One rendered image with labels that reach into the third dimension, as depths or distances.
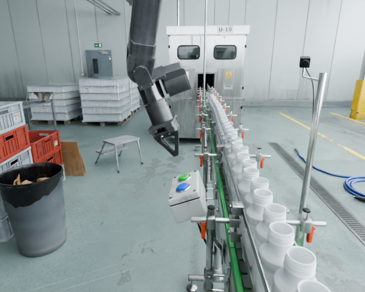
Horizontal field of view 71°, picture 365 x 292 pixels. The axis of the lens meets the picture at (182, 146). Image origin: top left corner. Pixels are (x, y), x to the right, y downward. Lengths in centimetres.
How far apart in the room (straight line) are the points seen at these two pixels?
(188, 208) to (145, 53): 37
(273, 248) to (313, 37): 1078
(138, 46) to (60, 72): 1108
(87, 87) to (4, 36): 648
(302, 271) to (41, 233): 207
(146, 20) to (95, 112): 632
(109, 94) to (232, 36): 335
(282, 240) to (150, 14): 47
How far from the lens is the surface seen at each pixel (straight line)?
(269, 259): 45
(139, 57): 58
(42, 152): 322
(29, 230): 228
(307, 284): 37
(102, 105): 677
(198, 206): 63
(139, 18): 57
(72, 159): 369
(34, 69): 1217
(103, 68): 1086
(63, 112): 731
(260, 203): 53
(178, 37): 478
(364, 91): 893
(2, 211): 261
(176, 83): 63
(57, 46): 1166
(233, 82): 479
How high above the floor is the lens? 140
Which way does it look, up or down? 17 degrees down
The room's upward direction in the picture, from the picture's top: straight up
